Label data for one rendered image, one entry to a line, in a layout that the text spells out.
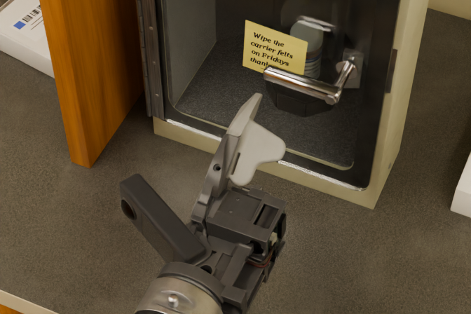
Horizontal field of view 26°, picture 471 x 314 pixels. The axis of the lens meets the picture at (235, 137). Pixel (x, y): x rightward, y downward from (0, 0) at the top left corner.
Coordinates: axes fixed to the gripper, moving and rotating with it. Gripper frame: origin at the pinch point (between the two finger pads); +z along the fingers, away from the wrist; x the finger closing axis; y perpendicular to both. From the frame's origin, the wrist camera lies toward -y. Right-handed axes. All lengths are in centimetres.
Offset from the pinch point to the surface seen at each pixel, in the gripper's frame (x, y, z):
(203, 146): -24.8, -14.2, 15.3
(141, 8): -0.8, -20.6, 14.1
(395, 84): -2.3, 10.7, 15.4
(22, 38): -21, -46, 21
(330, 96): 0.4, 5.3, 8.4
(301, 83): 0.6, 1.8, 8.8
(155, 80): -12.9, -19.8, 14.1
